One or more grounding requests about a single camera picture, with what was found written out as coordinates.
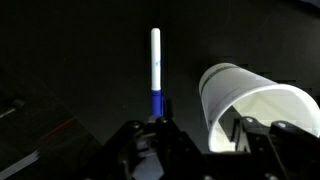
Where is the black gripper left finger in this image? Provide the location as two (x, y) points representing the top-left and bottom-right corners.
(78, 117), (214, 180)

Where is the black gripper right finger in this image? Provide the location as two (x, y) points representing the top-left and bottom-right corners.
(229, 113), (320, 180)

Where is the white blue-capped marker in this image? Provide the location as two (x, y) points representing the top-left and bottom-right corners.
(151, 28), (163, 116)

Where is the white paper cup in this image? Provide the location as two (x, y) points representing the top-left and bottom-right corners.
(199, 63), (320, 152)

